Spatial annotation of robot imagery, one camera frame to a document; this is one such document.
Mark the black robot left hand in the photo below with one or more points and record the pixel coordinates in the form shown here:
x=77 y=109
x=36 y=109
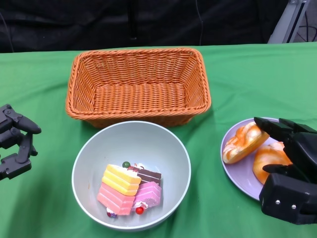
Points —
x=12 y=148

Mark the black backdrop cloth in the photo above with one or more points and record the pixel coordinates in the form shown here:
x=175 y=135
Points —
x=74 y=24

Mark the red toy cherry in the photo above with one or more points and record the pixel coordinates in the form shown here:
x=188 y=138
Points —
x=139 y=210

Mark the green toy ball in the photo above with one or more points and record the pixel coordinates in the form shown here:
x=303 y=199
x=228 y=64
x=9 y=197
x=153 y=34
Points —
x=126 y=164

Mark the orange wicker basket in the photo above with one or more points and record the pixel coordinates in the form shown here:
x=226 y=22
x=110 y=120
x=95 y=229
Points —
x=138 y=99

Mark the chocolate brown cake slice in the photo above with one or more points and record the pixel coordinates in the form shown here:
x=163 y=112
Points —
x=151 y=176

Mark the pink toy cake slice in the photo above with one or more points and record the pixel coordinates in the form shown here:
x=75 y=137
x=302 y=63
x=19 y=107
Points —
x=148 y=194

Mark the yellow and pink cake slice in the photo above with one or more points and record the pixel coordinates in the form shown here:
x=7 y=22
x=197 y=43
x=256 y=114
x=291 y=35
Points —
x=116 y=188

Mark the pale grey-green bowl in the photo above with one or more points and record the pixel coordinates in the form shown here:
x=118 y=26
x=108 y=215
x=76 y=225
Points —
x=128 y=141

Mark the round orange-striped bread bun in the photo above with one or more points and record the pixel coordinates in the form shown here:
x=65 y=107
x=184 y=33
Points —
x=270 y=158

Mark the grey metal frame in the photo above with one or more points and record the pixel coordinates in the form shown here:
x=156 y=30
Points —
x=284 y=21

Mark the black right wrist camera housing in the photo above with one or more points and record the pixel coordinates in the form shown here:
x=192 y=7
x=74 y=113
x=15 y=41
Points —
x=284 y=198

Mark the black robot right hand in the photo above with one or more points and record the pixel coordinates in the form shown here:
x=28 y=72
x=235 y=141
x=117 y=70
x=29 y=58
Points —
x=302 y=148

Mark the pale lilac plate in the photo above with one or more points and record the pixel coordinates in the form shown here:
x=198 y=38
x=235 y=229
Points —
x=240 y=176

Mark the toy cream topping with berry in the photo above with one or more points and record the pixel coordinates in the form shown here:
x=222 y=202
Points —
x=111 y=213

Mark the green tablecloth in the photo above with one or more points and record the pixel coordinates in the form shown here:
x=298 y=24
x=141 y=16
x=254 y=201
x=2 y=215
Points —
x=247 y=86

